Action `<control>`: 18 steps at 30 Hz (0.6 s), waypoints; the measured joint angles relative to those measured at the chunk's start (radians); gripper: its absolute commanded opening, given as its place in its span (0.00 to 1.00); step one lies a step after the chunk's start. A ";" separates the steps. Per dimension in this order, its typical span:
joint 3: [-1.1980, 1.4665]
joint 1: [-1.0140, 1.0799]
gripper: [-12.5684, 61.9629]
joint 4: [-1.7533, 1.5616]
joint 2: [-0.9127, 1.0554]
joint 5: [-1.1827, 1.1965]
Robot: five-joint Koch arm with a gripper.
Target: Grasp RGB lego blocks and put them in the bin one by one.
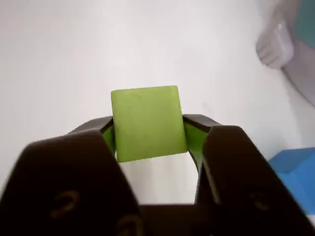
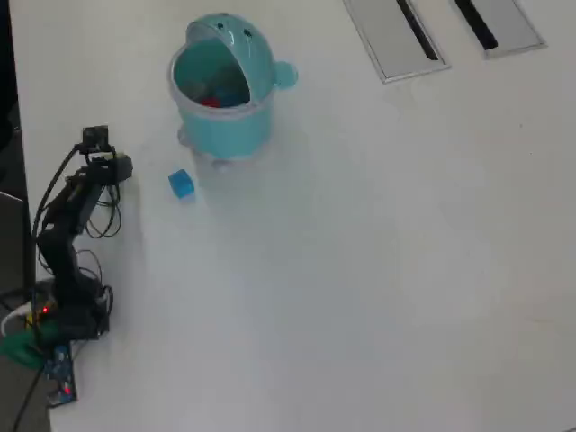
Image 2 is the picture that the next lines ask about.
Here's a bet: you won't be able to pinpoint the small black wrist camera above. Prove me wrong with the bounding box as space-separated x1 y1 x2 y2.
80 125 117 158

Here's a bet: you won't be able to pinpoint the white cable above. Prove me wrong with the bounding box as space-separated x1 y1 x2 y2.
0 303 36 338

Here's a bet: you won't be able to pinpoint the thick black cable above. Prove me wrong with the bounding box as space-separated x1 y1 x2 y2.
11 364 46 432

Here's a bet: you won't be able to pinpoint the teal whale-shaped bin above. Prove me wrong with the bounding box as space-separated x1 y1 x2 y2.
168 12 300 168

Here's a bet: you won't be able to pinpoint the thin black arm cables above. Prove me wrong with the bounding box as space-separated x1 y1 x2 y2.
84 183 123 239

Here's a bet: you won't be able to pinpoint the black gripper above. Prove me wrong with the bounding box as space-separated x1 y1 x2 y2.
76 150 134 185

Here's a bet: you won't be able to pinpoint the grey flat panel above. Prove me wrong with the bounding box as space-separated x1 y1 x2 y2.
0 191 26 271

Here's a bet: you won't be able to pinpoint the blue circuit board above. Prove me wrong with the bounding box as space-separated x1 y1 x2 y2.
44 344 78 409

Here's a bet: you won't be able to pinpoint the black table edge divider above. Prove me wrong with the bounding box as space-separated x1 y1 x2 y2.
0 0 35 275

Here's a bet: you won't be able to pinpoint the blue lego block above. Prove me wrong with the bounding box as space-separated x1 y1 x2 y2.
167 168 196 202

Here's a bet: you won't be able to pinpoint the silver table cable hatch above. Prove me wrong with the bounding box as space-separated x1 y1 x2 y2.
449 0 549 61
341 0 452 86

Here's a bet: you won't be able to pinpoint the green table clamp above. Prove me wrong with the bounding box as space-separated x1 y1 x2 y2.
0 321 59 369

